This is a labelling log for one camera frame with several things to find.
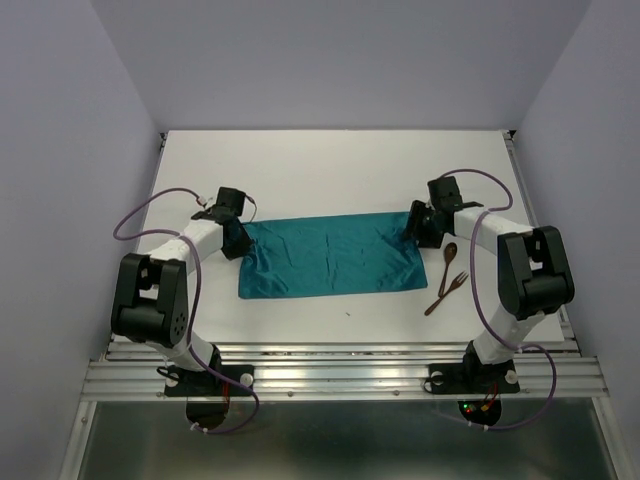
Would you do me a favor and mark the teal cloth napkin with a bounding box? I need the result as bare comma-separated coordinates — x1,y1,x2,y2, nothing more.
238,212,428,300

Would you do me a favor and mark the aluminium frame rail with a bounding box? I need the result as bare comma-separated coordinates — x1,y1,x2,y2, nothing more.
81,338,609,402

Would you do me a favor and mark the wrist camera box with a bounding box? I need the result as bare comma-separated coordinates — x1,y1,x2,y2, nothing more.
427,176,463,212
214,187,246,217

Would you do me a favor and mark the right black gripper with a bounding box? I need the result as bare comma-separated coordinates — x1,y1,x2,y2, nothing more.
400,199,445,248

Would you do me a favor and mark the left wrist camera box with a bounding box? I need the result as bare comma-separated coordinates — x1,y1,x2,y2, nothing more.
214,187,246,217

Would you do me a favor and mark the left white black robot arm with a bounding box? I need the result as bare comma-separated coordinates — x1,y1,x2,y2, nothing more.
111,202,252,394

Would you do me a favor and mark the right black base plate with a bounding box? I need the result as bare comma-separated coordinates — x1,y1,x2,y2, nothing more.
423,361,520,396

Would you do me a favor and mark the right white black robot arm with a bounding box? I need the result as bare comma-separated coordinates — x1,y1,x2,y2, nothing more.
404,200,575,390

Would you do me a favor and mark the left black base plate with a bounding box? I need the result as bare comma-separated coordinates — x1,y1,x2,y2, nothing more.
156,364,255,398

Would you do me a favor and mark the brown wooden spoon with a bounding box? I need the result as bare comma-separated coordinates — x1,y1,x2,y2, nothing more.
438,242,458,298

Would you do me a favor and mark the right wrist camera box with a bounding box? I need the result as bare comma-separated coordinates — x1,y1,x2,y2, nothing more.
427,176,463,212

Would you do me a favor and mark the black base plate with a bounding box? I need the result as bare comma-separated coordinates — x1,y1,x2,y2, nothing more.
156,364,255,398
423,361,520,396

